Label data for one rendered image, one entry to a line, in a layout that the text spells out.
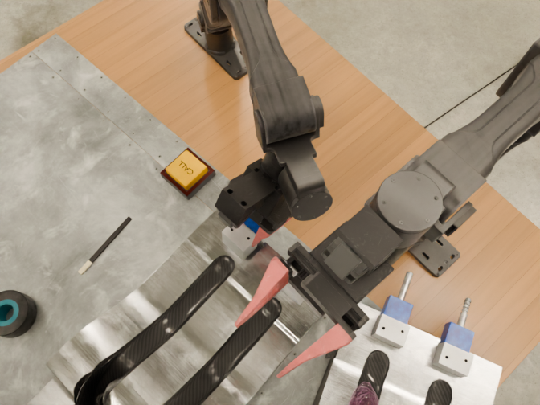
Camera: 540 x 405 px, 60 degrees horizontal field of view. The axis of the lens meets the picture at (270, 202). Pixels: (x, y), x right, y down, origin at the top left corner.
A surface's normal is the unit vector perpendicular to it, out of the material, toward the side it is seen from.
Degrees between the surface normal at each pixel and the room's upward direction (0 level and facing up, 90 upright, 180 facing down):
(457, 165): 1
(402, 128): 0
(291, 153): 16
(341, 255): 38
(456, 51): 0
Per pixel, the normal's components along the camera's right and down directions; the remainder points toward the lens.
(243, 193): 0.39, -0.66
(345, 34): 0.01, -0.38
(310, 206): 0.29, 0.75
